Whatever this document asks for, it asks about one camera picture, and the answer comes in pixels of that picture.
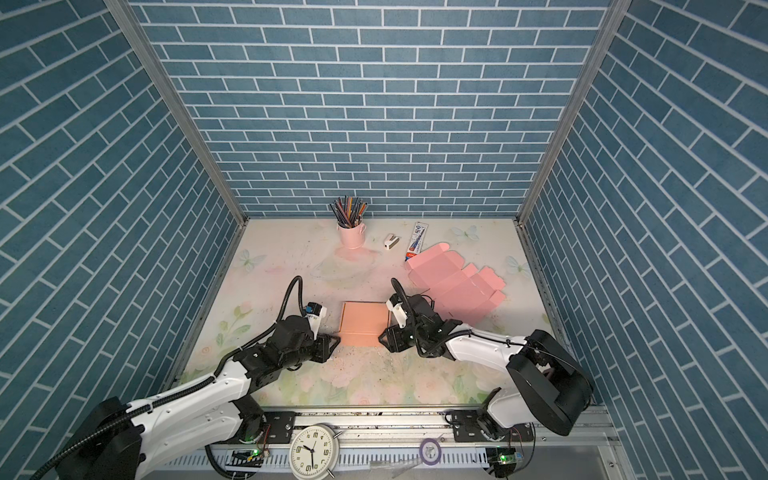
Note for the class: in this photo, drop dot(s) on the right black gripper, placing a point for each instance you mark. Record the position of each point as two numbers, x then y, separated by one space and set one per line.
394 341

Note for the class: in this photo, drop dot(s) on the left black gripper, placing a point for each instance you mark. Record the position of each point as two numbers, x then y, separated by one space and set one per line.
325 351

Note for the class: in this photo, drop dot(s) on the orange paper box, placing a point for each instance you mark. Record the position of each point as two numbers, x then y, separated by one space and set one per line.
362 323

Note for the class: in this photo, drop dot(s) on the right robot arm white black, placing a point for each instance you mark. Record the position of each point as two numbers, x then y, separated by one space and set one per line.
549 387

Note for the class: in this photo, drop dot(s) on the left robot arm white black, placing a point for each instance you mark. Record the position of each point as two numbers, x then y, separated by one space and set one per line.
129 440

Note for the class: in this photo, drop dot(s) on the pink flat paper box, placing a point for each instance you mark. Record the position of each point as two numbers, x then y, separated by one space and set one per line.
460 290

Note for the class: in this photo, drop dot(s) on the toothpaste tube packet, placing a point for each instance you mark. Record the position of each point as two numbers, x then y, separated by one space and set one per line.
415 244

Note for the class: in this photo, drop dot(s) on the pink pencil cup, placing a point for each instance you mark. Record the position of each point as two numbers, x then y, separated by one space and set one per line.
352 238

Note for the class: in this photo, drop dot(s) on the white alarm clock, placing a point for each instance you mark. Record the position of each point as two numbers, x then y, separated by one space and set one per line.
314 453

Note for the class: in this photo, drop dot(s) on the purple tape roll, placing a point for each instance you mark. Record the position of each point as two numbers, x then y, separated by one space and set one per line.
430 452

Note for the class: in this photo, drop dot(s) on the coloured pencils bunch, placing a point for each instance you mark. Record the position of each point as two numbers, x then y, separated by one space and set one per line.
348 211

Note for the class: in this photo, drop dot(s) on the left circuit board green led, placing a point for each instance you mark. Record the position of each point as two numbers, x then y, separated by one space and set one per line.
246 458

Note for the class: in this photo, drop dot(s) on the circuit board green led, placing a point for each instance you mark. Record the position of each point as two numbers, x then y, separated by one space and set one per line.
246 458
502 462

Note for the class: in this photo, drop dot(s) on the right circuit board green led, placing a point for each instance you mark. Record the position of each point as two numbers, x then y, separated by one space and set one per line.
502 462

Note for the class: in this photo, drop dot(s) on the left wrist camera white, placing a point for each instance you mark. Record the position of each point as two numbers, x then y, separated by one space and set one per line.
315 314

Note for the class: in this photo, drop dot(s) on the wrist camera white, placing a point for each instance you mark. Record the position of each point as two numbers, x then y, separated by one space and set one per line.
396 307
315 314

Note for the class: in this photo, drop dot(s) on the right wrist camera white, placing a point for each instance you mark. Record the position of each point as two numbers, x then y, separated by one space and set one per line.
396 307

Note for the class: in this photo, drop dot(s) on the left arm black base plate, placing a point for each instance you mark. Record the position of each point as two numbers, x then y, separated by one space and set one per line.
271 427

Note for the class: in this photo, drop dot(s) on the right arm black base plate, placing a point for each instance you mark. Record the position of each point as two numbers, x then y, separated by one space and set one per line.
474 426

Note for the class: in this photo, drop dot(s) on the aluminium front rail frame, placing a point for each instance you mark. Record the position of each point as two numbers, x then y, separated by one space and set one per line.
389 438

